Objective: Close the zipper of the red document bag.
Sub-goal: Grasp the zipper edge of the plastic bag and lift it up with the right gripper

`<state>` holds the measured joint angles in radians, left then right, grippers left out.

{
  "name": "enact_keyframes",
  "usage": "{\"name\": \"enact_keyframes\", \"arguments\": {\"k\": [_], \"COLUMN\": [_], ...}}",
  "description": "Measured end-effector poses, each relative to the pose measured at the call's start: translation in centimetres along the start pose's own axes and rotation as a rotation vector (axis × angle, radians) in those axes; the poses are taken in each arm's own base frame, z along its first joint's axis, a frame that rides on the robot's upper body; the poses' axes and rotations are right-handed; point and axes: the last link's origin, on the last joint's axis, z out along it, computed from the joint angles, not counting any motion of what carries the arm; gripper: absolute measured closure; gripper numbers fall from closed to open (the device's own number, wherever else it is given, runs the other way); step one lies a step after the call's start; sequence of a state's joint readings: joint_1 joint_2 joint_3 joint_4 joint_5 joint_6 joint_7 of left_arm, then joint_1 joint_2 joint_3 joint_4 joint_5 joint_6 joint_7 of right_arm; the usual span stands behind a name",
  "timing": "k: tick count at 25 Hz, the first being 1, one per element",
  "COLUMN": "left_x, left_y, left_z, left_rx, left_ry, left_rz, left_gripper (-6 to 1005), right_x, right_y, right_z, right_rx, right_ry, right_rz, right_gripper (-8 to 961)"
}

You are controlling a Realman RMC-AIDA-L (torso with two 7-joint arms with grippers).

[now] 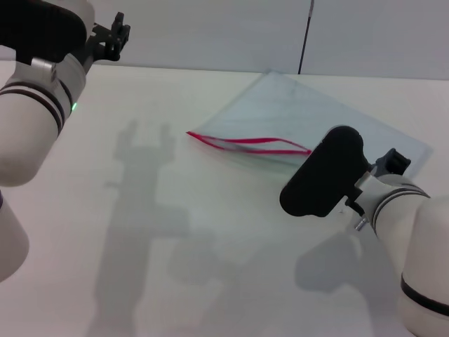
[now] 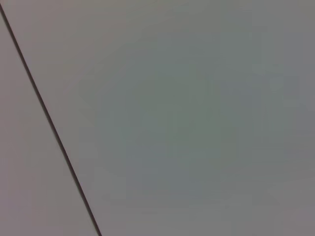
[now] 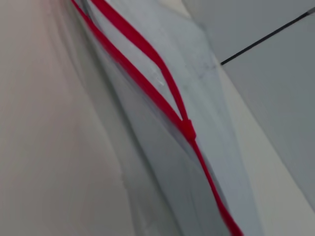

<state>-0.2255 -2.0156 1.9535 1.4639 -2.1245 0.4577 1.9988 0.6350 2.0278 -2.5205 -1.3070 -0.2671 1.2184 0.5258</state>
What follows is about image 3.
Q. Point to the red zipper slider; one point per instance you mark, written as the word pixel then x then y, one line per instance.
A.
pixel 188 129

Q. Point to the clear red-zip document bag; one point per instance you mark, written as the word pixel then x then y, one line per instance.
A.
pixel 201 81

